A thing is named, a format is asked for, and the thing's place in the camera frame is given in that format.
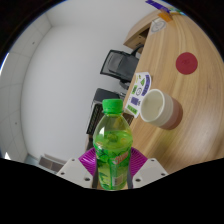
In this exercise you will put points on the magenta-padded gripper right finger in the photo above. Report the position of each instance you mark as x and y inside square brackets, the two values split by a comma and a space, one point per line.
[150, 171]

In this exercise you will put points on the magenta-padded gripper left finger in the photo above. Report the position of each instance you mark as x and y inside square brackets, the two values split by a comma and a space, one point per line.
[73, 171]

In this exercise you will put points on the green drink bottle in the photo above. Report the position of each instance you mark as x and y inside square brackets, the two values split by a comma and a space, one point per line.
[112, 150]

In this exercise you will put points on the white and brown cup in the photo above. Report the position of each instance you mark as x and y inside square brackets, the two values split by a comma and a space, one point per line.
[166, 111]

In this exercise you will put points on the plain black chair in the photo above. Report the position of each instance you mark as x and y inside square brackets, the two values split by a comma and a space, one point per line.
[106, 95]

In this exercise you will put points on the printed white paper leaflet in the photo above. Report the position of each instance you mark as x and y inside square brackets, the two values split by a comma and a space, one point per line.
[141, 85]

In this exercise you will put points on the black mesh office chair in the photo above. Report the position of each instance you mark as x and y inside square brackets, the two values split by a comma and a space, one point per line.
[118, 65]

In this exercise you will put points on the flat round red coaster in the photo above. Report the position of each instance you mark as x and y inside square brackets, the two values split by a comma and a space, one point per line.
[186, 63]

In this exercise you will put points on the wooden side desk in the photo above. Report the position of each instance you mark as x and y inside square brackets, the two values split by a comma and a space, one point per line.
[138, 35]

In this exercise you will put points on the white pad with circle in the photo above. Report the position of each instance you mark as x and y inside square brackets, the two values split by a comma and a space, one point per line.
[157, 26]

